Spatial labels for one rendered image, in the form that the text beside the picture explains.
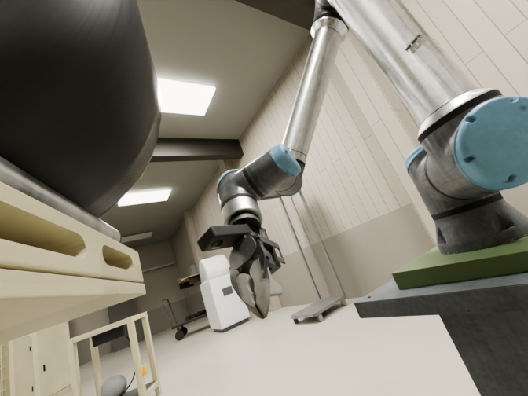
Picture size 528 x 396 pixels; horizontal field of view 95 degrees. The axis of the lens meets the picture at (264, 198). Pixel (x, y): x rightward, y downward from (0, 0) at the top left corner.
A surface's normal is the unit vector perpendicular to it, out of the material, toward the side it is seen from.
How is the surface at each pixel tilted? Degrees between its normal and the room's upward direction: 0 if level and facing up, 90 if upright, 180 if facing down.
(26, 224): 180
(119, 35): 112
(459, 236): 70
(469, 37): 90
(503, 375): 90
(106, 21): 107
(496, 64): 90
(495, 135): 96
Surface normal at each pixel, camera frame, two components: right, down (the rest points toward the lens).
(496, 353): -0.81, 0.12
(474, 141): -0.26, -0.08
